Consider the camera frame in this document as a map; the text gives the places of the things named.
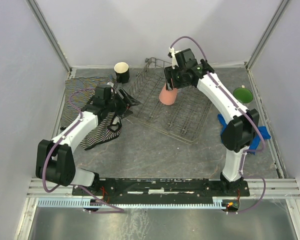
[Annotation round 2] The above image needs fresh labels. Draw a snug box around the salmon pink plastic cup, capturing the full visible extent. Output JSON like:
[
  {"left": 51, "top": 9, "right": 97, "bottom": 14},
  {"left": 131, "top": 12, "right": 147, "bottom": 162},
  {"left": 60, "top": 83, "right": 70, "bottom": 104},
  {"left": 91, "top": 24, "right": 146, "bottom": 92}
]
[{"left": 159, "top": 84, "right": 178, "bottom": 106}]

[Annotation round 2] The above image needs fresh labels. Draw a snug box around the black mug cream inside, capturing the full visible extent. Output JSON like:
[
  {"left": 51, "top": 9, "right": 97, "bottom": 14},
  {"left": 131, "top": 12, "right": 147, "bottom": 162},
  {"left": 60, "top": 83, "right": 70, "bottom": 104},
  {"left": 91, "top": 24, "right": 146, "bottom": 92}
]
[{"left": 113, "top": 62, "right": 130, "bottom": 84}]

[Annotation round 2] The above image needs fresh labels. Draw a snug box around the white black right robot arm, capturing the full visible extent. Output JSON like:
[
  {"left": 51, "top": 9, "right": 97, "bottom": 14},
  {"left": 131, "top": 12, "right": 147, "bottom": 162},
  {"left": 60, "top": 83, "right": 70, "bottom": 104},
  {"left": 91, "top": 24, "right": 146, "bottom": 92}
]
[{"left": 159, "top": 47, "right": 260, "bottom": 192}]

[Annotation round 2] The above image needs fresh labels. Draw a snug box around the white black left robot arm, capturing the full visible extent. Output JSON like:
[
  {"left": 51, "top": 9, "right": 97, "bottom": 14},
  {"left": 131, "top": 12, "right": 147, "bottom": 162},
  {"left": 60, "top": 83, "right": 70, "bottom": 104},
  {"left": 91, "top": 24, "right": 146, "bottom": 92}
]
[{"left": 35, "top": 84, "right": 141, "bottom": 193}]

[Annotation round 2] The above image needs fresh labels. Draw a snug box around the striped cloth garment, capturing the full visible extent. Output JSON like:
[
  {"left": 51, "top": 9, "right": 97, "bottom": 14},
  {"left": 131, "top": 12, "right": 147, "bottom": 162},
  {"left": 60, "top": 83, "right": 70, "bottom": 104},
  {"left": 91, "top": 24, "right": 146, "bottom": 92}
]
[{"left": 59, "top": 73, "right": 123, "bottom": 151}]

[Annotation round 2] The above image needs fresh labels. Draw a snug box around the christmas mug green inside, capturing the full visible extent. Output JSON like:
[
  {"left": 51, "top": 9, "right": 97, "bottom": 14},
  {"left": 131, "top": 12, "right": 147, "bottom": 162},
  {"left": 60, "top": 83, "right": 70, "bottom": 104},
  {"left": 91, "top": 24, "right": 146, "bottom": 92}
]
[{"left": 233, "top": 87, "right": 254, "bottom": 104}]

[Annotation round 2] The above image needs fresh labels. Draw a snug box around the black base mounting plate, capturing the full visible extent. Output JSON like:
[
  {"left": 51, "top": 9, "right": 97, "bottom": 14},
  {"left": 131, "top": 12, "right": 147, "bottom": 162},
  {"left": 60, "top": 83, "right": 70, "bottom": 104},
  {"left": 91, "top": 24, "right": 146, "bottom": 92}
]
[{"left": 85, "top": 178, "right": 250, "bottom": 205}]

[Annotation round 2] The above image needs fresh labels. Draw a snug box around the blue microfibre cloth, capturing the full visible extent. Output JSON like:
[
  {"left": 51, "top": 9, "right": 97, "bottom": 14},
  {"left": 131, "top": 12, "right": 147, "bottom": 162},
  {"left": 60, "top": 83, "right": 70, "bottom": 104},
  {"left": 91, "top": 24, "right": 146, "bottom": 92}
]
[{"left": 217, "top": 113, "right": 271, "bottom": 155}]

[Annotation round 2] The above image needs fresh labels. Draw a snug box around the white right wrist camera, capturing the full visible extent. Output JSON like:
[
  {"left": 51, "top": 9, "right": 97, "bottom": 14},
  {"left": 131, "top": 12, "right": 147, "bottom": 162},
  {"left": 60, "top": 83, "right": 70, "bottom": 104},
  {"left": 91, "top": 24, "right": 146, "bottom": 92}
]
[{"left": 168, "top": 47, "right": 180, "bottom": 69}]

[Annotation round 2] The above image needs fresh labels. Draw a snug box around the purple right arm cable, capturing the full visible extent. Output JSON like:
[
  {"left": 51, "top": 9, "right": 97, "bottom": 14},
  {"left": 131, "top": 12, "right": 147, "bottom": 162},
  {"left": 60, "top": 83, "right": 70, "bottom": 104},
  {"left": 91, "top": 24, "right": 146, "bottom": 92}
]
[{"left": 169, "top": 36, "right": 267, "bottom": 215}]

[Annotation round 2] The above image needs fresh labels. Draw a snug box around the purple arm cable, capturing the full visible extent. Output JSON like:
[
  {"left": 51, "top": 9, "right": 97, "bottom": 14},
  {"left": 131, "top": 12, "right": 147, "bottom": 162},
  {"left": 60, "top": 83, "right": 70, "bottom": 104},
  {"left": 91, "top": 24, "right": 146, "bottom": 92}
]
[
  {"left": 169, "top": 36, "right": 267, "bottom": 215},
  {"left": 43, "top": 87, "right": 126, "bottom": 215}
]

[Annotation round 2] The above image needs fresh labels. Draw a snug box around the grey wire dish rack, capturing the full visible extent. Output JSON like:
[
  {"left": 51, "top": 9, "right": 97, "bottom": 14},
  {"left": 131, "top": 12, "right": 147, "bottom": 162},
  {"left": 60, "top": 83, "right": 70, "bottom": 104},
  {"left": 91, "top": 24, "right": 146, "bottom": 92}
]
[{"left": 122, "top": 57, "right": 223, "bottom": 144}]

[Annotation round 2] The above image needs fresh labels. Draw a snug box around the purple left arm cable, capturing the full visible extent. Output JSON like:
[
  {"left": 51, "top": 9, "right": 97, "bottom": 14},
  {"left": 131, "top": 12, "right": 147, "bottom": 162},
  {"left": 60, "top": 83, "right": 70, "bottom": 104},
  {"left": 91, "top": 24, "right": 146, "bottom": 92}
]
[{"left": 43, "top": 87, "right": 126, "bottom": 215}]

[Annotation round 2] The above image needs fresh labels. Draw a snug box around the light blue cable duct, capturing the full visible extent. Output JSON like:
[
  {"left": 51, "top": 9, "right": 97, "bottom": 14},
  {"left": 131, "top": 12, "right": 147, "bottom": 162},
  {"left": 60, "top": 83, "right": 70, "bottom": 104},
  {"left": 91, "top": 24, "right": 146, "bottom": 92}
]
[{"left": 36, "top": 197, "right": 227, "bottom": 209}]

